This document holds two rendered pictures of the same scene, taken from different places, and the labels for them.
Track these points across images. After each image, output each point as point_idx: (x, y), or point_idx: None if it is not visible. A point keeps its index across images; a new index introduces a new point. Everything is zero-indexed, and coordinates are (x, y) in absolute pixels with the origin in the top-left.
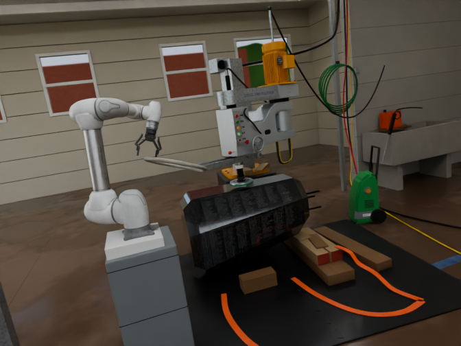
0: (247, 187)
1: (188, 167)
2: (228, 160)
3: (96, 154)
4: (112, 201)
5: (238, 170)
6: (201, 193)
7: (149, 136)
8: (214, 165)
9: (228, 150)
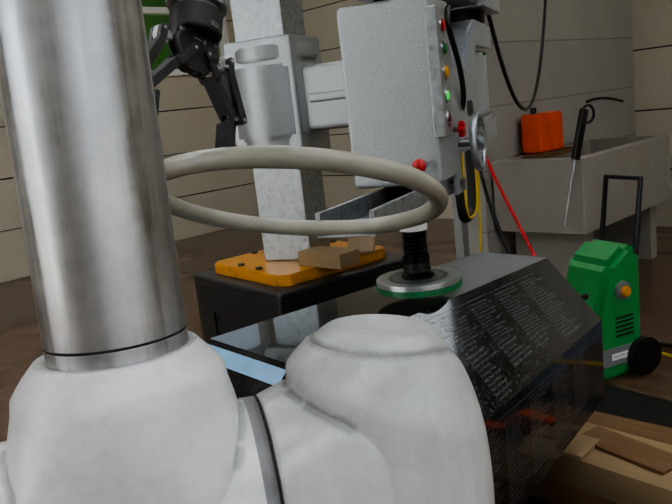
0: (445, 297)
1: (290, 226)
2: (414, 197)
3: (111, 16)
4: (251, 429)
5: (415, 238)
6: (296, 339)
7: (197, 46)
8: (394, 210)
9: (395, 159)
